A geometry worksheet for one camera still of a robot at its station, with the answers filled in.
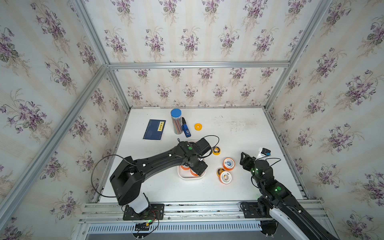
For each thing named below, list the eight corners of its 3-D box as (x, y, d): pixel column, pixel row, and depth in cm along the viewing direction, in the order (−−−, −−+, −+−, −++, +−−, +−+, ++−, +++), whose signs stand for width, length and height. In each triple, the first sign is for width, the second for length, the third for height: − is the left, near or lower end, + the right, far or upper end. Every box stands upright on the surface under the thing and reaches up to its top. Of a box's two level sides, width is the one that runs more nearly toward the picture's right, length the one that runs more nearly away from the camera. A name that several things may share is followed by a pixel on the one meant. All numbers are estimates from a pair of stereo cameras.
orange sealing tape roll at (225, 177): (219, 184, 83) (220, 182, 80) (218, 173, 87) (219, 171, 84) (231, 184, 83) (233, 182, 80) (229, 173, 87) (231, 171, 84)
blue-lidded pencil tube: (173, 134, 105) (170, 115, 90) (174, 127, 109) (171, 108, 94) (182, 134, 105) (181, 115, 90) (182, 127, 110) (181, 108, 94)
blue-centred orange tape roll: (223, 170, 87) (224, 168, 85) (222, 159, 92) (222, 157, 89) (235, 170, 87) (236, 168, 85) (233, 159, 92) (234, 157, 89)
